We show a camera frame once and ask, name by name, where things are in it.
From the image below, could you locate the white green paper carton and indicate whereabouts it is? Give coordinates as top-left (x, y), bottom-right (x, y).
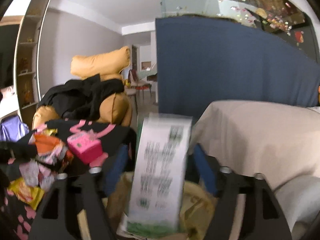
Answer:
top-left (126, 114), bottom-right (192, 238)

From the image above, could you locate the glass fish tank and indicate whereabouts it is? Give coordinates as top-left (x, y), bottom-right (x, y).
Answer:
top-left (161, 0), bottom-right (319, 62)

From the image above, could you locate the orange snack bag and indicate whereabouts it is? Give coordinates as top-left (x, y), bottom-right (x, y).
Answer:
top-left (29, 133), bottom-right (68, 165)

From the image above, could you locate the black television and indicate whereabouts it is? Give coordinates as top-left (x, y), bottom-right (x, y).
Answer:
top-left (0, 24), bottom-right (20, 89)

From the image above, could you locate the black jacket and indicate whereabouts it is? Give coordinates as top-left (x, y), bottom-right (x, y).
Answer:
top-left (38, 74), bottom-right (124, 121)

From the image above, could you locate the beige sofa cover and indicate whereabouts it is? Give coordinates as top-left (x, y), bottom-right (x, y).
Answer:
top-left (189, 100), bottom-right (319, 189)

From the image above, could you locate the grey neck pillow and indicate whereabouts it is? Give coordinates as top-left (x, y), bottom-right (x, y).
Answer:
top-left (275, 175), bottom-right (319, 239)

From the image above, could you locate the purple plastic bag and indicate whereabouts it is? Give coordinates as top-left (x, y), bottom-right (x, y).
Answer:
top-left (0, 115), bottom-right (29, 142)

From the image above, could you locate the yellow snack wrapper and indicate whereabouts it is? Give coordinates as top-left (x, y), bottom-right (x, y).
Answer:
top-left (7, 177), bottom-right (45, 211)

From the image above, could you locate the pink toy box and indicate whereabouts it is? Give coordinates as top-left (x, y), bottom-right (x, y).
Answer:
top-left (67, 131), bottom-right (103, 164)

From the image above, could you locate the dining table with cloth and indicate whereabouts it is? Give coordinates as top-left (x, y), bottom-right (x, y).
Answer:
top-left (137, 63), bottom-right (158, 85)

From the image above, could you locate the dining chair with cushion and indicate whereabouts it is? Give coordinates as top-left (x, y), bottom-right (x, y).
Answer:
top-left (125, 69), bottom-right (152, 99)

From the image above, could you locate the black pink patterned tablecloth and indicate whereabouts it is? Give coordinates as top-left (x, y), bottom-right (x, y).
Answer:
top-left (1, 119), bottom-right (137, 239)

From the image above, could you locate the yellow paper trash bag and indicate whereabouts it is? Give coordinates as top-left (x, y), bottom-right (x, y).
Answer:
top-left (103, 172), bottom-right (217, 239)

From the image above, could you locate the navy blue cloth cover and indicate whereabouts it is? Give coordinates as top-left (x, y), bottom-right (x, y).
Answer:
top-left (155, 16), bottom-right (319, 119)

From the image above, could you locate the white display shelf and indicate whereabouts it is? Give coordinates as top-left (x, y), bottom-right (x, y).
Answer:
top-left (14, 0), bottom-right (50, 128)

